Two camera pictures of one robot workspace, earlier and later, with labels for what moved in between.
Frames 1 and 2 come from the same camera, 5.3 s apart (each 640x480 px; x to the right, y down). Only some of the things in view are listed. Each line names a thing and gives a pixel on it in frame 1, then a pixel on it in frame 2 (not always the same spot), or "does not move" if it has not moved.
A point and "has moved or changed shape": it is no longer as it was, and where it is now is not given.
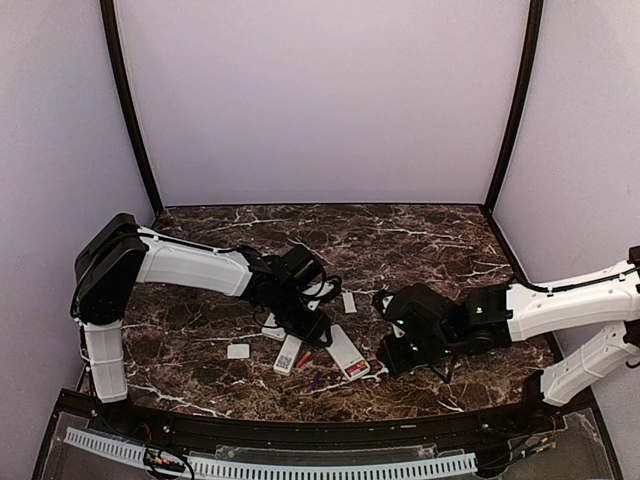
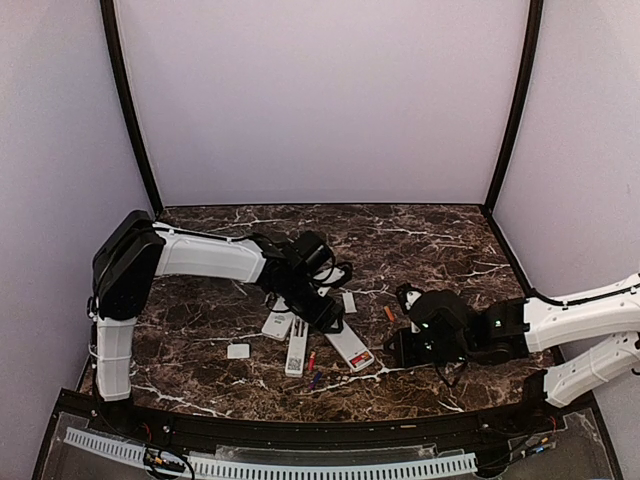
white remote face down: [347, 356] has moved or changed shape
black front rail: [194, 430] does not move
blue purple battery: [315, 381] does not move
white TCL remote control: [273, 332] does not move
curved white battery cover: [238, 351] does not move
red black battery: [348, 370] to [359, 360]
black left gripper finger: [325, 327] to [336, 326]
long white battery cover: [349, 302] does not move
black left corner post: [111, 27] does not move
